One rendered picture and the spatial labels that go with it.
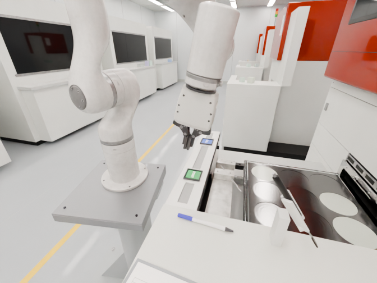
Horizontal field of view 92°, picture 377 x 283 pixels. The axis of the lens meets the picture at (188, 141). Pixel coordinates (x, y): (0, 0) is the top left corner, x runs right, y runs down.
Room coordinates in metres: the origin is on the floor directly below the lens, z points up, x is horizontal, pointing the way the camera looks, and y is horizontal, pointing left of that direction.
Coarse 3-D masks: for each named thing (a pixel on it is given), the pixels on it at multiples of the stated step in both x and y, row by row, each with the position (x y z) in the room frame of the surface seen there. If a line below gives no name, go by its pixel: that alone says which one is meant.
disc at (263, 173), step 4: (252, 168) 0.63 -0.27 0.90; (256, 168) 0.63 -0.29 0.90; (260, 168) 0.63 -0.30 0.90; (264, 168) 0.63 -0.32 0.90; (268, 168) 0.63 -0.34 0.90; (252, 172) 0.60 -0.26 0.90; (256, 172) 0.60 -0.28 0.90; (260, 172) 0.60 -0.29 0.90; (264, 172) 0.60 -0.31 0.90; (268, 172) 0.60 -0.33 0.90; (276, 172) 0.60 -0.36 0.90; (256, 176) 0.58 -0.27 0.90; (260, 176) 0.58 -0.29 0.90; (264, 176) 0.58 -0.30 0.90; (268, 176) 0.58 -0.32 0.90; (272, 176) 0.58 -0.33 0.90; (268, 180) 0.55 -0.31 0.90; (272, 180) 0.55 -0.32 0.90
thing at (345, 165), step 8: (344, 160) 0.63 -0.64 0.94; (344, 168) 0.60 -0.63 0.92; (352, 168) 0.57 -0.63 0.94; (352, 176) 0.55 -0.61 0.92; (360, 176) 0.52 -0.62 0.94; (344, 184) 0.56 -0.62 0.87; (360, 184) 0.50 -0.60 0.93; (368, 184) 0.48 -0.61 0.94; (352, 192) 0.52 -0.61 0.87; (368, 192) 0.45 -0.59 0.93; (376, 192) 0.44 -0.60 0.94; (360, 200) 0.48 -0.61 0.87; (376, 200) 0.41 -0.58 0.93; (368, 216) 0.41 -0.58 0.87; (376, 224) 0.38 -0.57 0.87
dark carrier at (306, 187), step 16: (288, 176) 0.58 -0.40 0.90; (304, 176) 0.58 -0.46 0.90; (320, 176) 0.58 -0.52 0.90; (336, 176) 0.58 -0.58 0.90; (256, 192) 0.49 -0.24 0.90; (272, 192) 0.49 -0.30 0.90; (304, 192) 0.49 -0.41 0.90; (320, 192) 0.49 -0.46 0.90; (336, 192) 0.49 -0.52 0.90; (256, 208) 0.42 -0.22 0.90; (272, 208) 0.42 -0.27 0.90; (304, 208) 0.41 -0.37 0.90; (320, 208) 0.41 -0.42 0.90; (320, 224) 0.36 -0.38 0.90; (368, 224) 0.36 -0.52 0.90; (336, 240) 0.31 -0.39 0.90
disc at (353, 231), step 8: (336, 224) 0.36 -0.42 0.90; (344, 224) 0.36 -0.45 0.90; (352, 224) 0.36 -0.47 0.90; (360, 224) 0.36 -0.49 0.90; (344, 232) 0.33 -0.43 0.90; (352, 232) 0.33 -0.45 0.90; (360, 232) 0.33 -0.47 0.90; (368, 232) 0.33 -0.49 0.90; (352, 240) 0.31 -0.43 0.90; (360, 240) 0.31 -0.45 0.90; (368, 240) 0.31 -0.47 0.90; (376, 240) 0.31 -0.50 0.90
